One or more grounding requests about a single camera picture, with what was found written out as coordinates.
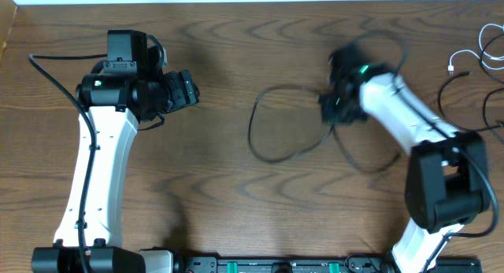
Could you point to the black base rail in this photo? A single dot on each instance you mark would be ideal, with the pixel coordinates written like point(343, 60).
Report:
point(283, 265)

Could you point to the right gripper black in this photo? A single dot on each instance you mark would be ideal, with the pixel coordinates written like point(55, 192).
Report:
point(331, 113)

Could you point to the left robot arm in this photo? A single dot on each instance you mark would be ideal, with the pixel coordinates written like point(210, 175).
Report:
point(127, 91)

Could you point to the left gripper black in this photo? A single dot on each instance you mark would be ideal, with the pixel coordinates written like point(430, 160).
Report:
point(183, 89)

